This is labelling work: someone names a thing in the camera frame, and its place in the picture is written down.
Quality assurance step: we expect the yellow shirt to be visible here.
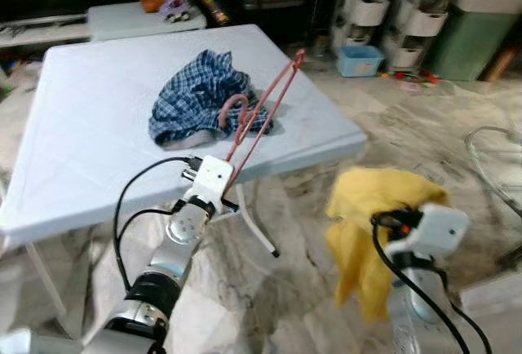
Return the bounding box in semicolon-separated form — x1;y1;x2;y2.
325;166;449;324

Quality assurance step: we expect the pink plastic hanger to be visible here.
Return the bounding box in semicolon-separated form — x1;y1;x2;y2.
219;48;307;188

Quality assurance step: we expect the blue plaid shirt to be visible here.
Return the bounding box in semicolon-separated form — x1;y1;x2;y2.
148;48;276;149

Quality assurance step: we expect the white folding table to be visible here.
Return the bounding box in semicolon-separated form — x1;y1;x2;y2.
0;24;368;318

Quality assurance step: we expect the light blue plastic basket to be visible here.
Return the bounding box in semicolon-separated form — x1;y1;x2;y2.
336;44;384;77

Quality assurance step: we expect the white toy car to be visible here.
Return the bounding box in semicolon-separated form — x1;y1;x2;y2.
159;0;205;24

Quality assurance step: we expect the green white storage bin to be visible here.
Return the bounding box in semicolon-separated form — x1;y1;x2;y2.
424;0;522;82

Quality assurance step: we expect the grey drawer storage rack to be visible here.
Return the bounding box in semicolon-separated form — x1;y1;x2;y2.
330;0;392;57
383;0;458;73

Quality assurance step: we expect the small white table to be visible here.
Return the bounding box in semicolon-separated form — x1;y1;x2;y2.
86;2;209;42

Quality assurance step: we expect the white low shelf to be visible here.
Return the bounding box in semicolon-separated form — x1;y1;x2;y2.
0;13;91;49

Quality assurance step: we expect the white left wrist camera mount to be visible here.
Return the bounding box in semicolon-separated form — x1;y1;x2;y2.
192;156;236;208

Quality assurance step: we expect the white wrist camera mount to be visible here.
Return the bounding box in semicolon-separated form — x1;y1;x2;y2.
192;156;236;208
400;203;471;259

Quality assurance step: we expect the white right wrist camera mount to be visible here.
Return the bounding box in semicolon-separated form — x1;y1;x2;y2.
400;203;471;259

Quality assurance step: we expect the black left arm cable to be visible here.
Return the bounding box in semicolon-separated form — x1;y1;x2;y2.
113;156;197;290

